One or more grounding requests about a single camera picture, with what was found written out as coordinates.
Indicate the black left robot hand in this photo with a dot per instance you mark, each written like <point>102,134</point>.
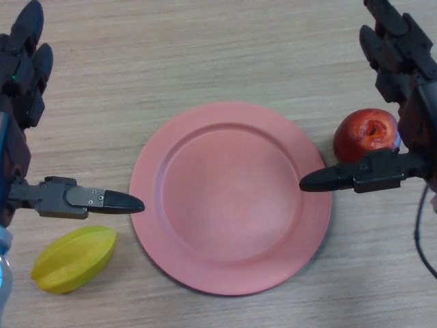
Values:
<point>20,75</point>

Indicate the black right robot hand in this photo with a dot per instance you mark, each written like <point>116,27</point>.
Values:
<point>418,112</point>

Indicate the yellow starfruit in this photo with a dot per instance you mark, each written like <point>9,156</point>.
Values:
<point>75,261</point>

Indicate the pink round plate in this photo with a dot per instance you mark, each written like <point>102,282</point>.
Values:
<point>232,205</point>

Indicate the red apple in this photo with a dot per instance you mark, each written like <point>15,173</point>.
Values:
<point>355,136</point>

